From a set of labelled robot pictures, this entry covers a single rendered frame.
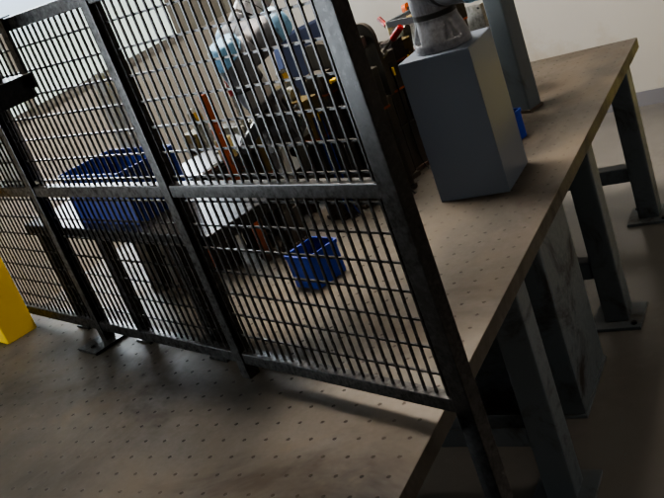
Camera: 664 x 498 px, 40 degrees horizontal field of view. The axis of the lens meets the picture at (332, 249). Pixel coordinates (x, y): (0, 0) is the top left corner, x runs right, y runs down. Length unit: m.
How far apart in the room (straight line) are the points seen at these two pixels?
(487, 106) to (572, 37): 2.74
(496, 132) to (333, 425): 1.04
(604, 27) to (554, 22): 0.26
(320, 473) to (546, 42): 3.86
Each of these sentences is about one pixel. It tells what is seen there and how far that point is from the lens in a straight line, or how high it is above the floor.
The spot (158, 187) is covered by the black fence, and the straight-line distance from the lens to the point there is 1.84.
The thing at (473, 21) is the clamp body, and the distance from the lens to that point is 3.22.
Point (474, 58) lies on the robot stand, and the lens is 2.38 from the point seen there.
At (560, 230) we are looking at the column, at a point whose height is 0.49.
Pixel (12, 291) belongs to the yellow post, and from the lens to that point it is 2.83.
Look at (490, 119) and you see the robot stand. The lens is 2.40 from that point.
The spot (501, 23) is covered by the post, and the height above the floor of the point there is 1.01.
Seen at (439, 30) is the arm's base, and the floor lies 1.15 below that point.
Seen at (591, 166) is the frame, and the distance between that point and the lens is 2.89.
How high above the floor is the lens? 1.56
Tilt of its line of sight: 20 degrees down
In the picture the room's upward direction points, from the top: 21 degrees counter-clockwise
